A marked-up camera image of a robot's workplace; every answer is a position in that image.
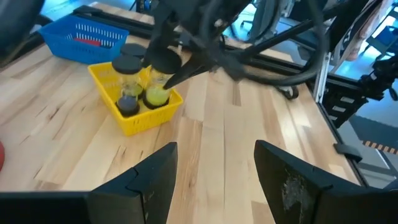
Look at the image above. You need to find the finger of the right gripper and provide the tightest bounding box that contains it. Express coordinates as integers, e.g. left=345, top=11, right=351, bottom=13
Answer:
left=144, top=17, right=178, bottom=68
left=163, top=52, right=218, bottom=90

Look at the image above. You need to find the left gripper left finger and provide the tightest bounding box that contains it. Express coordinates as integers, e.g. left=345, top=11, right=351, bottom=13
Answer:
left=86, top=142, right=178, bottom=224

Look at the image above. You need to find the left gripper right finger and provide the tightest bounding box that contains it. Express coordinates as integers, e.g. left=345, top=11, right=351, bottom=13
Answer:
left=253, top=139, right=335, bottom=224

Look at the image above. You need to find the yellow sand black-capped hourglass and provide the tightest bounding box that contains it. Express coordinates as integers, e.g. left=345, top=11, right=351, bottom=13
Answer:
left=142, top=46, right=183, bottom=110
left=119, top=42, right=149, bottom=100

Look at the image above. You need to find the yellow plastic basket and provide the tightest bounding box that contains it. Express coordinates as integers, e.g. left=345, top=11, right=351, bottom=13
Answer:
left=87, top=61, right=184, bottom=137

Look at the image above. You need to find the dark sand black-capped hourglass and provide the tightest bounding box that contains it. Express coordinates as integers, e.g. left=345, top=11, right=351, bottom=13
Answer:
left=111, top=55, right=144, bottom=118

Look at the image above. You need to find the red plastic box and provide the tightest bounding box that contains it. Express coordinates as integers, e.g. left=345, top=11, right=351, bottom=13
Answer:
left=73, top=37, right=103, bottom=48

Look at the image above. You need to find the blue plastic basket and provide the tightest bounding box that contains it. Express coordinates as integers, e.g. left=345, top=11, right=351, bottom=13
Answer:
left=37, top=14, right=130, bottom=65

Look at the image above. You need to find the red desk lamp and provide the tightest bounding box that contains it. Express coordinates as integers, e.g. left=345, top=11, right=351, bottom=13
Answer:
left=0, top=140, right=6, bottom=172

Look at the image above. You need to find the black frame clamp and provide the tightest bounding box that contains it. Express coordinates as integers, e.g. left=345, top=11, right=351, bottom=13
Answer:
left=333, top=142, right=364, bottom=163

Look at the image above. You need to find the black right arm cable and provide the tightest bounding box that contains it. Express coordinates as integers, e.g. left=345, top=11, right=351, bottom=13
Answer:
left=198, top=0, right=327, bottom=88

